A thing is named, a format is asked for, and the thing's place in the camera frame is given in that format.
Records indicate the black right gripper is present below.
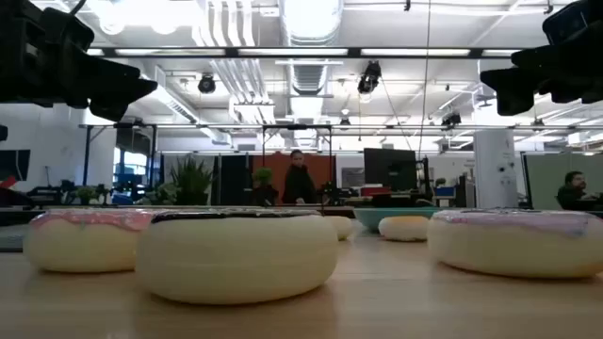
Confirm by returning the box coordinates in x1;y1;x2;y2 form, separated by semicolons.
480;32;603;117

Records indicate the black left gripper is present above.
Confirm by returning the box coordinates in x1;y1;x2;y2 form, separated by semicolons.
21;41;159;122

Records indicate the pink frosted donut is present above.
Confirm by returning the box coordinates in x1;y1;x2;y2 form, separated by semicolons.
23;208;156;274

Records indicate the lilac frosted donut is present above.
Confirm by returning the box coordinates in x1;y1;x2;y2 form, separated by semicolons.
427;208;603;279

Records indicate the chocolate frosted donut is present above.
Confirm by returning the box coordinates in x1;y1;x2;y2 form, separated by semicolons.
135;208;339;306

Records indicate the white round pillar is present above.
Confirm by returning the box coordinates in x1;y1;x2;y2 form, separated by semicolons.
473;129;519;209

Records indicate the grey-green partition panel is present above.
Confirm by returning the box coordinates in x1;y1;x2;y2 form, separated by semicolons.
522;153;603;211

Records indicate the small green potted plant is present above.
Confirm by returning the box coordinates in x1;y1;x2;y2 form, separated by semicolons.
74;185;99;206

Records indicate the leafy green plant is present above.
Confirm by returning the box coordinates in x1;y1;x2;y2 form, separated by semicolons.
140;182;179;206

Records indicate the large spiky potted plant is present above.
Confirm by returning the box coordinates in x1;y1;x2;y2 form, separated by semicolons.
169;156;216;206

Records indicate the person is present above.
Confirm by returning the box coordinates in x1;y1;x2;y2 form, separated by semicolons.
281;149;319;205
555;170;603;212

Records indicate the black cabinet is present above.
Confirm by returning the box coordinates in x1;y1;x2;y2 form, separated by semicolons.
219;153;253;206

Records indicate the black monitor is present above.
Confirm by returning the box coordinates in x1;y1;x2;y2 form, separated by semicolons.
363;147;418;192

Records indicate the small plant in dark pot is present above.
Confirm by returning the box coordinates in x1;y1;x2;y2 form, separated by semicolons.
251;167;279;207

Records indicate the black overhead light bar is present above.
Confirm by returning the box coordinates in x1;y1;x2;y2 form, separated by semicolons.
87;45;524;60

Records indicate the teal plate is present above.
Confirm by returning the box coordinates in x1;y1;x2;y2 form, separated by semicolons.
352;207;442;233

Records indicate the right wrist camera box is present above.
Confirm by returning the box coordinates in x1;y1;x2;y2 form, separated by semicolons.
541;0;603;46

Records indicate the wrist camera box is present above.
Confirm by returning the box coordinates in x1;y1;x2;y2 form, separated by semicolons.
25;2;95;53
541;0;603;46

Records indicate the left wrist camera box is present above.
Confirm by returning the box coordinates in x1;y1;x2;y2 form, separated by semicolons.
25;2;95;53

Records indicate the thin hanging cable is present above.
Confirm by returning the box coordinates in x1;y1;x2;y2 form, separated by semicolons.
416;0;432;159

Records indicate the black wall screen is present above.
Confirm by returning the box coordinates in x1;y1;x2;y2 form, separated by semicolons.
0;149;32;183

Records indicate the orange partition wall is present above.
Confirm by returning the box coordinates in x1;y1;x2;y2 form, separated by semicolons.
252;151;336;204

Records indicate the silver round ventilation duct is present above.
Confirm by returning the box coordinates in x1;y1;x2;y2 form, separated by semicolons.
277;0;345;46

